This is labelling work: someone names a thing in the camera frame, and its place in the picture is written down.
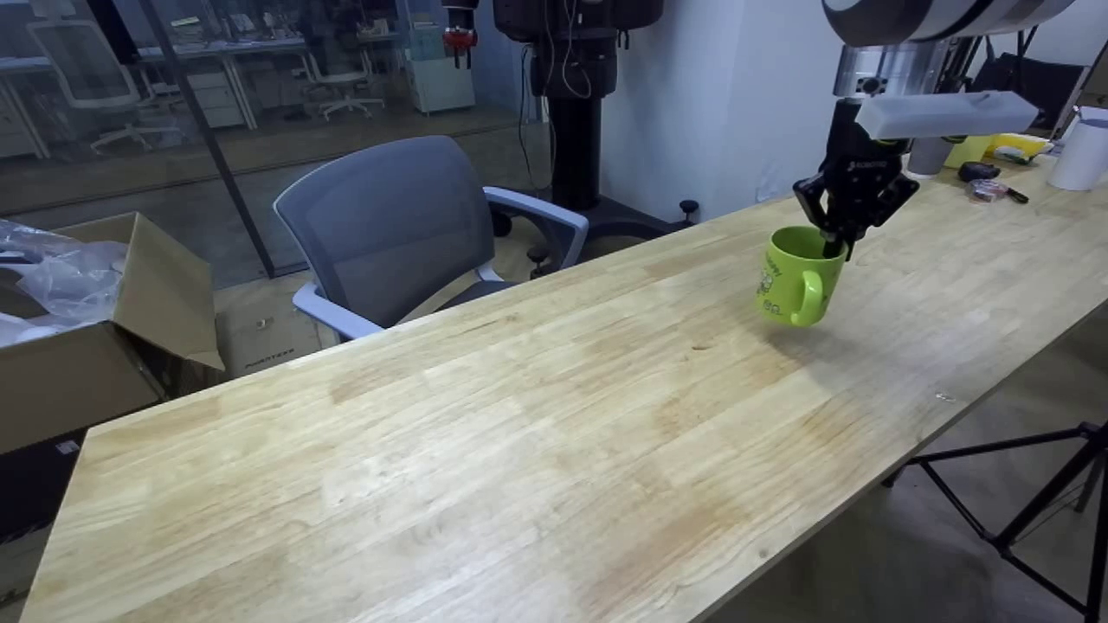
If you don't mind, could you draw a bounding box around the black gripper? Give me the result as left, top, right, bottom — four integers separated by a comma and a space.
793, 100, 919, 257

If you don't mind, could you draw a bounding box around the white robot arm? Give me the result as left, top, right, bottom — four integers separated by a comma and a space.
793, 0, 1075, 257

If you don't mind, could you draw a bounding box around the grey office chair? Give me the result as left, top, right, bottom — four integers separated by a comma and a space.
275, 136, 587, 340

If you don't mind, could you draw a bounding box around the grey cylindrical cup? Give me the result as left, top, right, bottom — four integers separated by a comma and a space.
908, 137, 952, 175

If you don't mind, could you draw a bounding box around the black tripod stand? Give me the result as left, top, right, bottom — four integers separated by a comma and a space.
884, 423, 1108, 623

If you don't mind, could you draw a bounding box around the white cylindrical container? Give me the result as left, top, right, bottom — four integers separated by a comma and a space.
1050, 106, 1108, 192

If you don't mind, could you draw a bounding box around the open cardboard box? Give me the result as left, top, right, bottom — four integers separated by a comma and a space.
0, 213, 225, 452

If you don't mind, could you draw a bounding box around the green ceramic mug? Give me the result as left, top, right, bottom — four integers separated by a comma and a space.
757, 226, 846, 325

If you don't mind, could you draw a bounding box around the small black tool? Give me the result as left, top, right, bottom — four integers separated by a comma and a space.
959, 163, 1024, 203

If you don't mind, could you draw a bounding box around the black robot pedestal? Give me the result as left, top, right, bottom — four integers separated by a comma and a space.
492, 0, 699, 240

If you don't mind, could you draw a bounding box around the yellow object on table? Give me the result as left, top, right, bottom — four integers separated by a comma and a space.
946, 132, 1050, 170

